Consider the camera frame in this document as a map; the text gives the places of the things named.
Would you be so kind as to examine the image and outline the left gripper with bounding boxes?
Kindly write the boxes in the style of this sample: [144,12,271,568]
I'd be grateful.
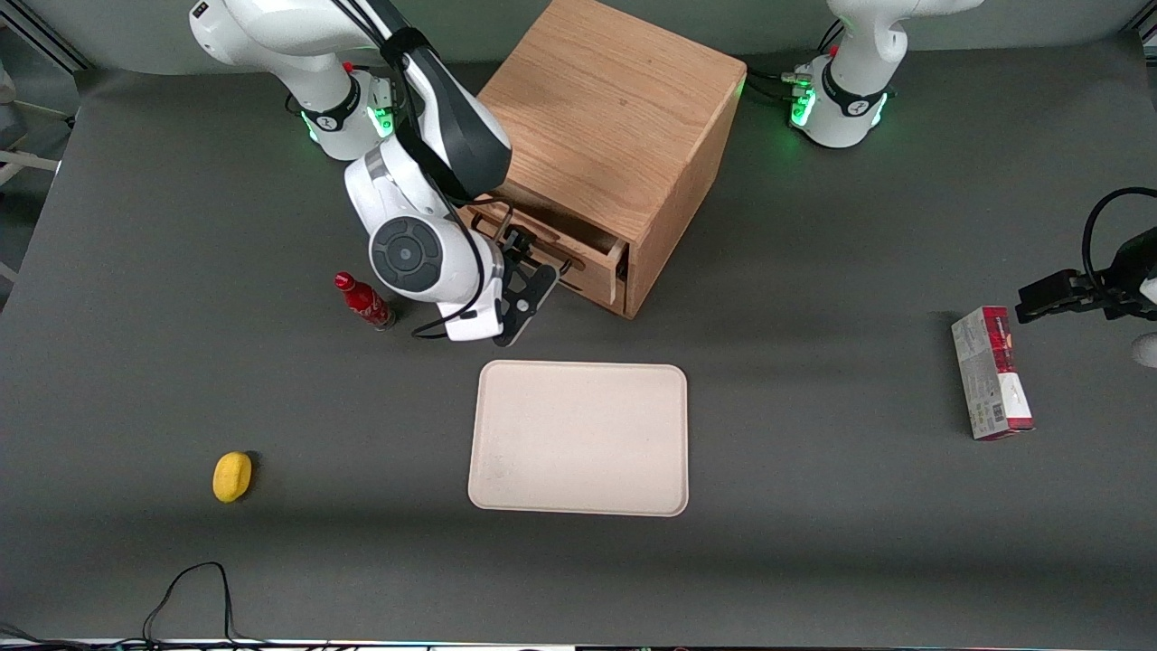
[1017,226,1157,325]

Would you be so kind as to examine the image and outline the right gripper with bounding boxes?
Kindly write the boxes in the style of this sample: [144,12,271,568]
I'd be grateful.
[440,226,558,343]

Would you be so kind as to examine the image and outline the black drawer handle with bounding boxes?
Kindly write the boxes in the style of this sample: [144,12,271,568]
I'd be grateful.
[470,203,579,272]

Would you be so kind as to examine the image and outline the wooden drawer with bare inside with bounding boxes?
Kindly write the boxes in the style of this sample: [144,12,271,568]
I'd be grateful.
[463,185,630,316]

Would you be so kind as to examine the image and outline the wooden drawer cabinet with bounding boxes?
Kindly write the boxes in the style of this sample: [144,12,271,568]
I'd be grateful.
[470,0,748,320]

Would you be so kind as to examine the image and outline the grey and red carton box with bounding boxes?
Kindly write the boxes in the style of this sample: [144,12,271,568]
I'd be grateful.
[951,306,1036,442]

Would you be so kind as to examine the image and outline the red soda bottle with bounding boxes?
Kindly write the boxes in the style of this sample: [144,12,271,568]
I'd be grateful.
[334,270,397,332]

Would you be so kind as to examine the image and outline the beige plastic tray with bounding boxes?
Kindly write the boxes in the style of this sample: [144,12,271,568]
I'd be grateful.
[467,360,690,518]

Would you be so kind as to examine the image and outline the yellow lemon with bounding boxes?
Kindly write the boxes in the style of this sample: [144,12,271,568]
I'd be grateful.
[212,451,254,504]

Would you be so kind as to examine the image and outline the black cable along right arm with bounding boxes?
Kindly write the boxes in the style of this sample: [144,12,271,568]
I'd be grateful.
[330,0,489,341]

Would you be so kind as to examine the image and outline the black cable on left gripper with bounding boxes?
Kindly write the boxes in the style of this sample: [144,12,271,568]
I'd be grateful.
[1082,187,1157,292]

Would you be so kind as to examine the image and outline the black cables at left arm base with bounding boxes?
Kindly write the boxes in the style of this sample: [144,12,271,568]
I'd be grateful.
[746,18,846,105]

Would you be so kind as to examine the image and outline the black cable at table edge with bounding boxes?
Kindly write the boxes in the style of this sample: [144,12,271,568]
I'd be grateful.
[0,561,272,651]

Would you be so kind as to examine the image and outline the white frame stand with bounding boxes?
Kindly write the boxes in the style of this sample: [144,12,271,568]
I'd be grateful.
[0,59,60,186]

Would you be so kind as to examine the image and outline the dark aluminium rail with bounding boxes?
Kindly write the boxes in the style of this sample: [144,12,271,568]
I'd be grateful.
[0,0,91,73]

